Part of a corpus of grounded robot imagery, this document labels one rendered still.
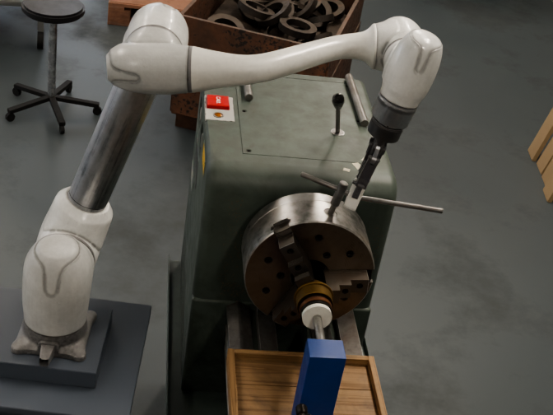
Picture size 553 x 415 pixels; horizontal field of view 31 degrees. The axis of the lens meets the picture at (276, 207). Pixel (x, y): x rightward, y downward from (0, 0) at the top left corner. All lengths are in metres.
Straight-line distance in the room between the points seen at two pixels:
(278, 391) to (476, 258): 2.35
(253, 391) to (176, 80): 0.74
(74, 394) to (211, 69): 0.88
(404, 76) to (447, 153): 3.23
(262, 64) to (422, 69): 0.34
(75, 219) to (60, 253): 0.15
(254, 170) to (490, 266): 2.29
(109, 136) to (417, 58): 0.76
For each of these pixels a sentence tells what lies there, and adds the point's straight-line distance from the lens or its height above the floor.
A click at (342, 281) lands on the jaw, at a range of 2.37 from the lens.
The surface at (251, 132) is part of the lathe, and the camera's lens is 2.59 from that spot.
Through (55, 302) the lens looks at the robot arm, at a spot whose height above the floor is 0.97.
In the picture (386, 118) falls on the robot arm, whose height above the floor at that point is 1.52.
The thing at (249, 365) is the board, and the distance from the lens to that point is 2.42.
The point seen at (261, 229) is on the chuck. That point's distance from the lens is 2.36.
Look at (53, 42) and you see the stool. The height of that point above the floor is 0.39.
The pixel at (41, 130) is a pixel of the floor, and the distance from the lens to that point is 5.03.
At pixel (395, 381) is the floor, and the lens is 3.82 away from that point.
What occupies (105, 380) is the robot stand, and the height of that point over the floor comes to 0.75.
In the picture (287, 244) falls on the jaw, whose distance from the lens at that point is 2.29.
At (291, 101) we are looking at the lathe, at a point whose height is 1.26.
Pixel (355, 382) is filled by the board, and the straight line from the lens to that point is 2.44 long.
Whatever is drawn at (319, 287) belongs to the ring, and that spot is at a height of 1.12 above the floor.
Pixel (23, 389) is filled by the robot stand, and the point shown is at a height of 0.75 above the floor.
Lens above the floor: 2.51
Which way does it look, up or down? 33 degrees down
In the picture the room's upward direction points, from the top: 10 degrees clockwise
